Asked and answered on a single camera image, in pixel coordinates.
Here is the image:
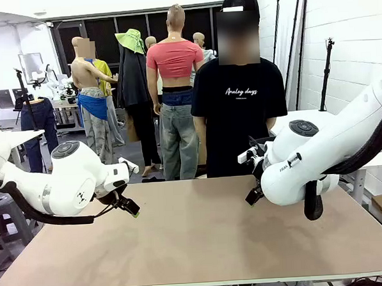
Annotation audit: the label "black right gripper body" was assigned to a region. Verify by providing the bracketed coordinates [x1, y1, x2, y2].
[251, 156, 267, 189]

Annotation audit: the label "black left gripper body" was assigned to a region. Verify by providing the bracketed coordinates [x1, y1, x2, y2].
[97, 184, 131, 208]

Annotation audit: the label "person's right forearm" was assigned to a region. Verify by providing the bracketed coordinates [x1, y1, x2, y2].
[194, 115, 209, 166]

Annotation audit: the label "grey camouflage pants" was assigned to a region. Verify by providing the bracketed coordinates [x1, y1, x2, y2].
[80, 86, 115, 165]

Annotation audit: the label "black block on floor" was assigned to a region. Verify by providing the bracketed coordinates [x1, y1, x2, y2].
[141, 175, 166, 184]

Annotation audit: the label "person in black t-shirt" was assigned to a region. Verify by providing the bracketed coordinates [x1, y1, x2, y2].
[186, 8, 291, 179]

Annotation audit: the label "light grey wide jeans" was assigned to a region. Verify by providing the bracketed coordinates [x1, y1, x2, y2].
[158, 100, 202, 181]

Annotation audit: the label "blue waist cloth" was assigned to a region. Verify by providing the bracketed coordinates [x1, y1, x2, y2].
[76, 91, 109, 123]

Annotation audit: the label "dark blue jeans form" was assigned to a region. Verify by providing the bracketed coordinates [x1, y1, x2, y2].
[19, 95, 61, 174]

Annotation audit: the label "mannequin in black coat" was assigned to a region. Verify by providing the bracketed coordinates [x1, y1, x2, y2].
[113, 27, 163, 179]

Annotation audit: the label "black light stand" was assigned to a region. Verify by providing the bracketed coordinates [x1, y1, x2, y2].
[315, 38, 339, 112]

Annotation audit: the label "figure in yellow shirt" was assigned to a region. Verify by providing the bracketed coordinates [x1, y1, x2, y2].
[90, 56, 125, 148]

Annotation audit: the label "shirtless tan mannequin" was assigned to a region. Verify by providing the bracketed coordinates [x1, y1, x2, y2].
[69, 35, 115, 166]

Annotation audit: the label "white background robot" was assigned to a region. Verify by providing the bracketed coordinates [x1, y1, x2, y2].
[29, 62, 81, 106]

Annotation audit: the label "red crop top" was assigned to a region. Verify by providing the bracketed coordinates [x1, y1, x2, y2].
[145, 38, 206, 80]

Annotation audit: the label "green bucket hat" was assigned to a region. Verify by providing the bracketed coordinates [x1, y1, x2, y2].
[114, 28, 147, 56]

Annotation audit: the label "grey framed monitor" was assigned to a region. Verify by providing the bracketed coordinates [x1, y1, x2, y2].
[18, 52, 44, 84]

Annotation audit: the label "tan mannequin with mohawk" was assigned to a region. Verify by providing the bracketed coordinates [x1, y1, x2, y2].
[143, 3, 211, 182]

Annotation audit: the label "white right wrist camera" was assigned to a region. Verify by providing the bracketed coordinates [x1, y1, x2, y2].
[237, 147, 260, 164]

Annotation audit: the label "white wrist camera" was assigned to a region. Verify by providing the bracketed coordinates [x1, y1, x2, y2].
[118, 156, 139, 175]
[237, 147, 260, 164]

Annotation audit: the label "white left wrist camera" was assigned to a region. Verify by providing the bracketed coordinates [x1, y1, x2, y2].
[118, 156, 139, 175]

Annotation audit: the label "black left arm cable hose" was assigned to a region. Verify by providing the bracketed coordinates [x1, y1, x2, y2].
[0, 175, 95, 229]

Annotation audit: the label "black backdrop stand frame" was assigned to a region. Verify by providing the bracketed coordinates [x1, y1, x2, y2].
[269, 0, 315, 112]

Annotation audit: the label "black camera tripod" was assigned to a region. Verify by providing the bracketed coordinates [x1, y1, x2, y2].
[13, 67, 49, 175]

